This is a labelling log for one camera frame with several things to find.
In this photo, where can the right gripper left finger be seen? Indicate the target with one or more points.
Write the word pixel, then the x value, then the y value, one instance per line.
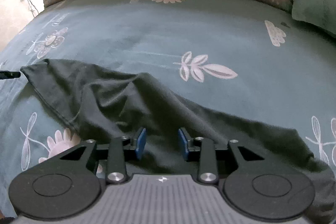
pixel 72 181

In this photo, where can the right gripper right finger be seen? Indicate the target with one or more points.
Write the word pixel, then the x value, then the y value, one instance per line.
pixel 253 183

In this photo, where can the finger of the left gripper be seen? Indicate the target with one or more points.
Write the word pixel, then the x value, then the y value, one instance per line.
pixel 5 75

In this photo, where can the dark green trousers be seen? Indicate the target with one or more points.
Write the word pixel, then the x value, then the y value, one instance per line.
pixel 97 103

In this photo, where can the green floral bed sheet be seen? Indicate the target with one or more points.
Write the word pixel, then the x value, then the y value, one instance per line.
pixel 239 57

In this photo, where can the green patterned pillow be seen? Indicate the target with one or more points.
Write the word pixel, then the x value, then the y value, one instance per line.
pixel 320 13

